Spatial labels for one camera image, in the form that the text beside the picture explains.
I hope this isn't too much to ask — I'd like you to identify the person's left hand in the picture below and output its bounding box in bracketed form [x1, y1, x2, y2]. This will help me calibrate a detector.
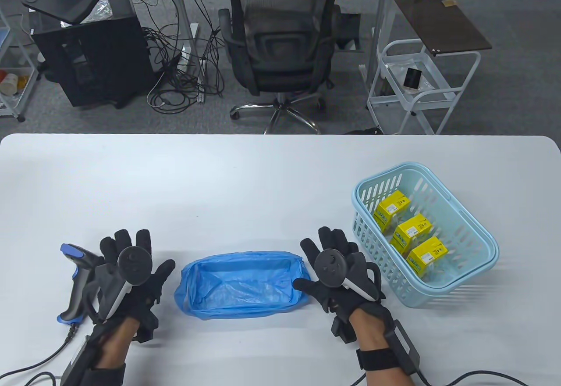
[83, 229, 176, 329]

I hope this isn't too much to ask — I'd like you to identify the person's right hand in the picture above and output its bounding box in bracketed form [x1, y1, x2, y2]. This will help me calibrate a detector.
[293, 227, 395, 329]

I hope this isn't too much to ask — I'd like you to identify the yellow chrysanthemum tea package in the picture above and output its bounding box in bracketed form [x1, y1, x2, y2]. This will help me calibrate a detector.
[390, 213, 433, 255]
[406, 236, 448, 278]
[374, 191, 412, 233]

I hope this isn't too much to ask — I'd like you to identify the black blue barcode scanner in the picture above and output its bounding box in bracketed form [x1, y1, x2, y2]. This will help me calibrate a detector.
[57, 243, 106, 325]

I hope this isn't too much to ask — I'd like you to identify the blue plastic bag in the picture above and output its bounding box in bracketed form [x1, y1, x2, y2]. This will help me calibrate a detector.
[174, 251, 312, 320]

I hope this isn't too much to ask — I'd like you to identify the black white handheld controller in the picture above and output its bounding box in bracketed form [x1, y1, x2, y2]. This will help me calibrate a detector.
[313, 249, 385, 302]
[82, 247, 154, 321]

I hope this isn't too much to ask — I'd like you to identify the light blue plastic basket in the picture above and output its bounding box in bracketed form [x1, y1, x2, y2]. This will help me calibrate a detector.
[351, 162, 499, 309]

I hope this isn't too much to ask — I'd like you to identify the black wrist sensor box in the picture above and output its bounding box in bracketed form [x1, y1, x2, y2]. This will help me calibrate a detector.
[392, 320, 422, 375]
[59, 322, 101, 386]

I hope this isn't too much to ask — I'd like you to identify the white metal cart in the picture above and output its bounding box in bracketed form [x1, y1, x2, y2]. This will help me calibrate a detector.
[366, 39, 482, 136]

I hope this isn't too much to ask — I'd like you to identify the black computer tower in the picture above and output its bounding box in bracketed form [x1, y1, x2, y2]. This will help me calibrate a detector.
[33, 0, 158, 109]

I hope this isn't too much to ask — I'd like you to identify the black mesh office chair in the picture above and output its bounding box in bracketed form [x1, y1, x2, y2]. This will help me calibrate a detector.
[218, 0, 343, 135]

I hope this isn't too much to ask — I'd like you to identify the black bag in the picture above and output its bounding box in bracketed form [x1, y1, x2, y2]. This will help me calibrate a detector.
[333, 4, 363, 53]

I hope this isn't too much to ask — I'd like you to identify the white desk leg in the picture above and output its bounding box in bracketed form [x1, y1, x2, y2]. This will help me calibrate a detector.
[359, 0, 393, 93]
[169, 0, 206, 105]

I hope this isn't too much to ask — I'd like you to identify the clear plastic bag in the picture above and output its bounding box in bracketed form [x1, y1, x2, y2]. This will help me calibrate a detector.
[83, 0, 114, 25]

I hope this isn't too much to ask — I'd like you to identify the dark brown board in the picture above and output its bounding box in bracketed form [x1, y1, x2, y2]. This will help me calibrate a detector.
[394, 0, 493, 57]

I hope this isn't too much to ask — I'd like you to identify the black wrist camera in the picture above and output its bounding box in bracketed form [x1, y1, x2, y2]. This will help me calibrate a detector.
[331, 311, 358, 343]
[131, 309, 159, 345]

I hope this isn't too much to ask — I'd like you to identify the black scanner cable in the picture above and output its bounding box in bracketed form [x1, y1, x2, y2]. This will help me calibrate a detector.
[0, 324, 79, 375]

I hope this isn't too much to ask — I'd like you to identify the black wrist strap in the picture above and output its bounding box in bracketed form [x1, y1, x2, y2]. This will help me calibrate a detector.
[77, 362, 127, 386]
[356, 348, 404, 372]

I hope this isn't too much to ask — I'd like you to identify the black glove cable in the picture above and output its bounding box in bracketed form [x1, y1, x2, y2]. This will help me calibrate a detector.
[414, 368, 524, 386]
[26, 371, 66, 386]

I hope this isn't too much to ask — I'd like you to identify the tangle of black cables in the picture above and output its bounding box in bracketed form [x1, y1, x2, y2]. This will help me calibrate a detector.
[142, 0, 228, 112]

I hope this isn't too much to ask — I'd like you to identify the white wire cart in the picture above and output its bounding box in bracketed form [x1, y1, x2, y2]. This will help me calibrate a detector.
[0, 9, 40, 122]

